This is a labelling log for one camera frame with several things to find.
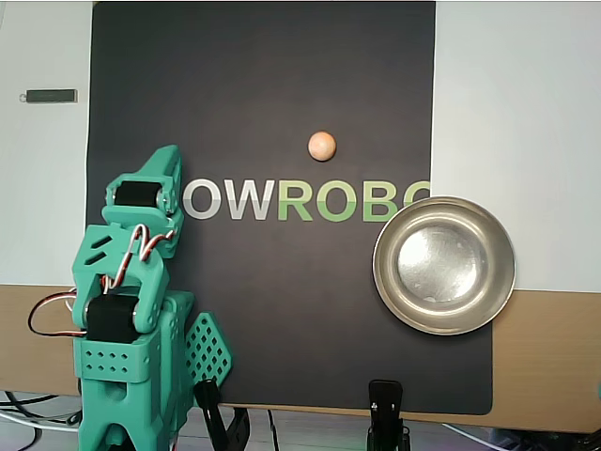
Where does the teal gripper with servo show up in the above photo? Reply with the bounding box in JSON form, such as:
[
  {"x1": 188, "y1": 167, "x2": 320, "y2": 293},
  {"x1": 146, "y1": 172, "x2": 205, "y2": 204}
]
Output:
[{"x1": 101, "y1": 144, "x2": 185, "y2": 260}]

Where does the wooden ball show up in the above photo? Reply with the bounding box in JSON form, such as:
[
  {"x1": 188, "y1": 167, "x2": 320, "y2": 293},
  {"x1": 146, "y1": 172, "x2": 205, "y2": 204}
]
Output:
[{"x1": 307, "y1": 131, "x2": 338, "y2": 163}]

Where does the stainless steel bowl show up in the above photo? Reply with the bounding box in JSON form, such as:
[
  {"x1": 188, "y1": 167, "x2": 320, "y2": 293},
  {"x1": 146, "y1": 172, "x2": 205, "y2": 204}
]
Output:
[{"x1": 372, "y1": 194, "x2": 517, "y2": 336}]

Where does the black USB flash drive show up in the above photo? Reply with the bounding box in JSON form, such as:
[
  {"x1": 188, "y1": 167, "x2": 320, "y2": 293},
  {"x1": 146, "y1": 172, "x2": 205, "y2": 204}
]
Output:
[{"x1": 18, "y1": 88, "x2": 79, "y2": 106}]

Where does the black WOWROBO printed mat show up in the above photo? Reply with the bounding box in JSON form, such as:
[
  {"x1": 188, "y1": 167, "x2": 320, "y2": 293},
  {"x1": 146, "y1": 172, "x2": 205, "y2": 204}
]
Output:
[{"x1": 77, "y1": 1, "x2": 495, "y2": 417}]

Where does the black table clamp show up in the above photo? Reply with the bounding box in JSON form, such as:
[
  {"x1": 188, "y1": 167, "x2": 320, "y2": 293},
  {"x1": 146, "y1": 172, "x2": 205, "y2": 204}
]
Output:
[{"x1": 192, "y1": 377, "x2": 253, "y2": 451}]

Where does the white table sheet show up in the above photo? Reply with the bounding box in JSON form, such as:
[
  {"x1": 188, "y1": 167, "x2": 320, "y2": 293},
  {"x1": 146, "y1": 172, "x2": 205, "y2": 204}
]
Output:
[{"x1": 0, "y1": 0, "x2": 601, "y2": 295}]

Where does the red white black servo cable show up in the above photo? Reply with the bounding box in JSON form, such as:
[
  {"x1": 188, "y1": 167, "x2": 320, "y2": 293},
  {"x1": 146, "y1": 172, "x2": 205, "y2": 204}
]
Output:
[
  {"x1": 103, "y1": 225, "x2": 178, "y2": 293},
  {"x1": 27, "y1": 289, "x2": 89, "y2": 340}
]

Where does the thin black hanging cable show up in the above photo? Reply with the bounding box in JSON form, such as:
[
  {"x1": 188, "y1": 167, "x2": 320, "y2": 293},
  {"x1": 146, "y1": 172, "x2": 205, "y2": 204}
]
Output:
[{"x1": 266, "y1": 408, "x2": 279, "y2": 451}]

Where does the black camera stand with springs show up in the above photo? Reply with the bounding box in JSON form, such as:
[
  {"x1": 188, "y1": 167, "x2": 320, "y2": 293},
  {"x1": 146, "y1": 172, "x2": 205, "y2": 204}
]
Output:
[{"x1": 364, "y1": 379, "x2": 410, "y2": 451}]

